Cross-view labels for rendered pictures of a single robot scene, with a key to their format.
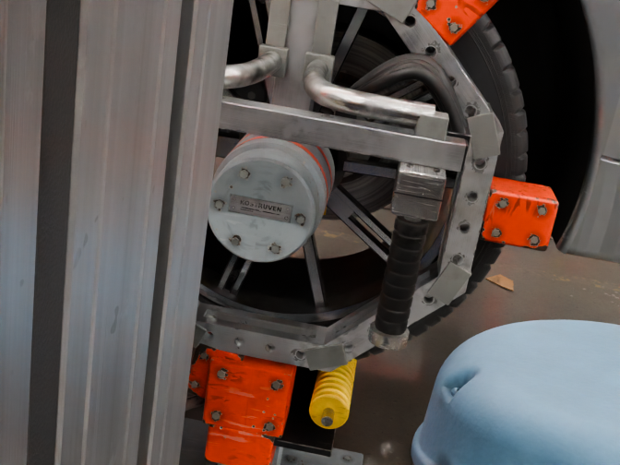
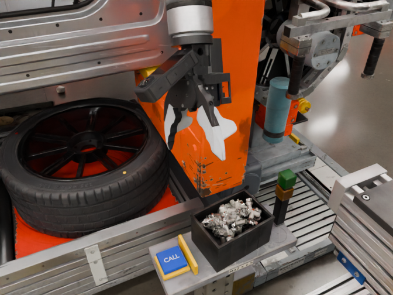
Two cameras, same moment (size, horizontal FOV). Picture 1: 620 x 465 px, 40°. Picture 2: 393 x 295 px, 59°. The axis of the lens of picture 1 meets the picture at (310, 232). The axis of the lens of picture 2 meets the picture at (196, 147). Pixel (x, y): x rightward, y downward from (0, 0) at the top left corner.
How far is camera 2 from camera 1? 1.03 m
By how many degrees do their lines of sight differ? 31
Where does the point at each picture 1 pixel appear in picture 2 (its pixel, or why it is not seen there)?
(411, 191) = (385, 30)
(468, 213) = (349, 29)
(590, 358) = not seen: outside the picture
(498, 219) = (357, 28)
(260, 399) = (290, 113)
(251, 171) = (325, 40)
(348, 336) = (314, 82)
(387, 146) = (373, 17)
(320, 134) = (357, 21)
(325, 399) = (305, 105)
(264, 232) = (326, 59)
